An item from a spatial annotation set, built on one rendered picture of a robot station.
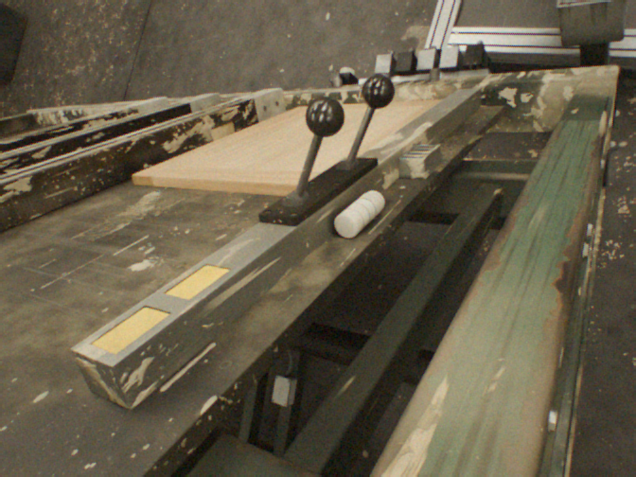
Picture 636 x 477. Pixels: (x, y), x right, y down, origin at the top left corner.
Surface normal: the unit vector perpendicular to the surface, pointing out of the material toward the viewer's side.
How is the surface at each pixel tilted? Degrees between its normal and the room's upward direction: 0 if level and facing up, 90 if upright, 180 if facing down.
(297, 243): 90
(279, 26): 0
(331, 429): 57
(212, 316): 90
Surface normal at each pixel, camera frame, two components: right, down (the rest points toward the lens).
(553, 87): -0.51, 0.43
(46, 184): 0.84, 0.11
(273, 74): -0.51, -0.13
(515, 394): -0.14, -0.90
